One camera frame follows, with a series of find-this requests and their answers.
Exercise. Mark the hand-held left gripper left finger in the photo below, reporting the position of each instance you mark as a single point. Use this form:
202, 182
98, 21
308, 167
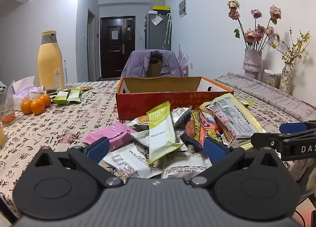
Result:
98, 146

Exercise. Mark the pale yellow container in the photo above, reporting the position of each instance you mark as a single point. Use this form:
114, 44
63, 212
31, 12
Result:
2, 135

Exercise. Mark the white plastic bag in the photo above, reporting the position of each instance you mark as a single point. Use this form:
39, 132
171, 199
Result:
23, 88

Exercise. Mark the pink snack packet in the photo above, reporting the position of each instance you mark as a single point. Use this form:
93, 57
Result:
116, 132

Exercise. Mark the white folded umbrella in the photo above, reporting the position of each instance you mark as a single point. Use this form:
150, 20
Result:
168, 29

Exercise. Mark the beige quilted blanket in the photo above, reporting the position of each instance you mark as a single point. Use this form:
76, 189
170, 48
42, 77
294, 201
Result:
271, 98

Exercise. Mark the tangerine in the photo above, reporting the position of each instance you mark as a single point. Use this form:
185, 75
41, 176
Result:
45, 99
25, 106
37, 106

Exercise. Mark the clear glass cup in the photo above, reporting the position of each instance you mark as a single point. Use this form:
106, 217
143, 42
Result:
7, 111

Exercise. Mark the dried pink roses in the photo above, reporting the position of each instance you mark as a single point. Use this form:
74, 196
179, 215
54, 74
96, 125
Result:
256, 32

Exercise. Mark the wooden chair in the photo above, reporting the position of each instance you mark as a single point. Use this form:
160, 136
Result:
154, 67

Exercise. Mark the purple jacket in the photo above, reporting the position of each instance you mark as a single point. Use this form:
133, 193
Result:
137, 64

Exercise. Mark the grey refrigerator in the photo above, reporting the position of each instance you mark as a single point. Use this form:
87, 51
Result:
155, 35

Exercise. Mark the small brown snack packet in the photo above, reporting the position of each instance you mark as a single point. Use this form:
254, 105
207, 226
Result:
86, 88

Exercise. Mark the wall picture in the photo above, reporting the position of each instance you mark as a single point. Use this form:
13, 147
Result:
183, 7

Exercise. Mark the yellow flower branches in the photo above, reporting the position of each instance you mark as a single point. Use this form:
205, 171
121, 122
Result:
295, 49

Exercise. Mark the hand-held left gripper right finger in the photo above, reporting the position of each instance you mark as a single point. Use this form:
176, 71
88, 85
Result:
214, 148

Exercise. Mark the silver packet with orange picture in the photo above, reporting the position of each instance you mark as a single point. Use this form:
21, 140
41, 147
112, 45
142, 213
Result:
139, 120

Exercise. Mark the small green snack packet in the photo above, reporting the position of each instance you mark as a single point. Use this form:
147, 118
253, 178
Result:
61, 97
74, 95

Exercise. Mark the yellow bottle with grey neck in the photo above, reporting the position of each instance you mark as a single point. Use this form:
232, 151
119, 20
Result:
50, 64

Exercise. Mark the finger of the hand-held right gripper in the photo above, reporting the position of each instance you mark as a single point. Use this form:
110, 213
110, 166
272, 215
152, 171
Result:
265, 140
293, 127

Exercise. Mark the dark entrance door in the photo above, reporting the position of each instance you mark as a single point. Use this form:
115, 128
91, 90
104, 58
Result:
116, 54

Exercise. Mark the yellow edged silver snack packet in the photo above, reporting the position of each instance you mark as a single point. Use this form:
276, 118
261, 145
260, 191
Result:
234, 117

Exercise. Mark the small floral vase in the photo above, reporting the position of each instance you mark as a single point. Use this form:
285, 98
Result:
285, 80

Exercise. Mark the clear plastic pouch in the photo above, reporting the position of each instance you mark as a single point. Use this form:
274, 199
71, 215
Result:
157, 20

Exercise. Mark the grey interior door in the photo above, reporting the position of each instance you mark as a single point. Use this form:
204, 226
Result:
91, 46

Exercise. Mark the glass jar with grains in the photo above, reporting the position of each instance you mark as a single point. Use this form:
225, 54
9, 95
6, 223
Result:
271, 78

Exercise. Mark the green white long snack packet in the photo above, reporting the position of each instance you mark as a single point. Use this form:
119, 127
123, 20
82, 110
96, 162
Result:
247, 102
160, 130

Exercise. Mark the white thin pole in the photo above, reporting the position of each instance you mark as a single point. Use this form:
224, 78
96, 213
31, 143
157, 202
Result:
65, 71

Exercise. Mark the orange cardboard box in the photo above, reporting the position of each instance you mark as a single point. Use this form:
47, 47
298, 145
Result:
138, 103

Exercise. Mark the yellow box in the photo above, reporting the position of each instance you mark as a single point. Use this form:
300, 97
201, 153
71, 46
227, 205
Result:
161, 8

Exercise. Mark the pink ribbed vase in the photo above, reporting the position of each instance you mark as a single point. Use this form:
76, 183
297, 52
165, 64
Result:
252, 65

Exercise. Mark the crinkled silver snack packet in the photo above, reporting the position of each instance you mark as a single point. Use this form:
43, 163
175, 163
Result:
180, 115

